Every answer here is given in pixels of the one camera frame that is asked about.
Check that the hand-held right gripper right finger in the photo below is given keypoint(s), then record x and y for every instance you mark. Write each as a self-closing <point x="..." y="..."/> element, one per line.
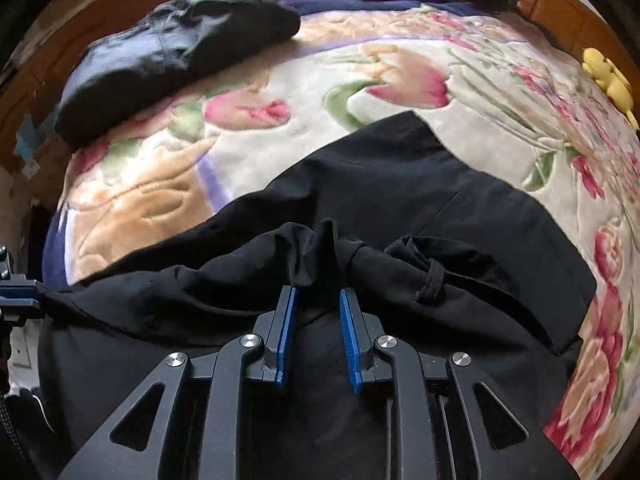
<point x="350" y="340"/>

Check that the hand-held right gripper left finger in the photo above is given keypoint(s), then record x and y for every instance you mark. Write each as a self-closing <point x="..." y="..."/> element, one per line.
<point x="286" y="340"/>

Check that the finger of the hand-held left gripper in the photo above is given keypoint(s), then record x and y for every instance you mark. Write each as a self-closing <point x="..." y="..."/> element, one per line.
<point x="20" y="302"/>
<point x="20" y="287"/>

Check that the large black coat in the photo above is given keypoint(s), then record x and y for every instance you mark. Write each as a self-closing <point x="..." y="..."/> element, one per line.
<point x="400" y="200"/>

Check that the wooden desk cabinet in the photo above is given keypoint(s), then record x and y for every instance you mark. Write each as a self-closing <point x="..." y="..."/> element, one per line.
<point x="50" y="75"/>

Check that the folded black garment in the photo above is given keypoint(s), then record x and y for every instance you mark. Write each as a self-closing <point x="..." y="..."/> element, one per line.
<point x="175" y="60"/>

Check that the floral blanket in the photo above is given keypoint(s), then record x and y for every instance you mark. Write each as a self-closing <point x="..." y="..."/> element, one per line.
<point x="475" y="90"/>

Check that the yellow plush toy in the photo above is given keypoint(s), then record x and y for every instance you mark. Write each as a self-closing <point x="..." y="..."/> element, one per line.
<point x="607" y="77"/>

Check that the wooden bed headboard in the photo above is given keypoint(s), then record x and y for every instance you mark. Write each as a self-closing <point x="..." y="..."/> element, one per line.
<point x="560" y="5"/>

